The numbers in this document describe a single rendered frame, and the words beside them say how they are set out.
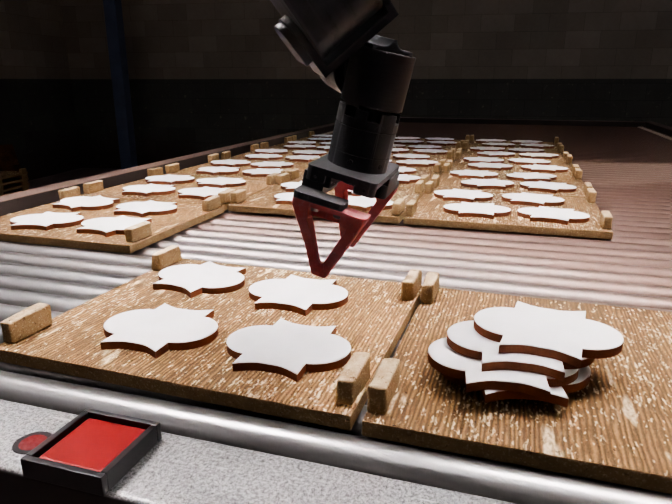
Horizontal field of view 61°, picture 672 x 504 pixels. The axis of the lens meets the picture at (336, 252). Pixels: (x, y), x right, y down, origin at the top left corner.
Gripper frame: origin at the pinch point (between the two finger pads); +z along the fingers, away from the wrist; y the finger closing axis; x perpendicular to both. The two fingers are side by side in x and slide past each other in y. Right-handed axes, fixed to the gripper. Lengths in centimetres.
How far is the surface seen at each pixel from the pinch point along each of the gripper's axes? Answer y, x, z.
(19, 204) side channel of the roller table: -52, -89, 35
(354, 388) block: 9.2, 6.6, 8.0
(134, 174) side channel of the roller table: -96, -89, 36
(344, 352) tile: 1.3, 3.6, 9.8
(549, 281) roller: -36.8, 25.8, 8.6
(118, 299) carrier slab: -6.3, -28.7, 18.9
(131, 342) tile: 5.8, -18.2, 15.0
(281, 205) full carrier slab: -68, -31, 21
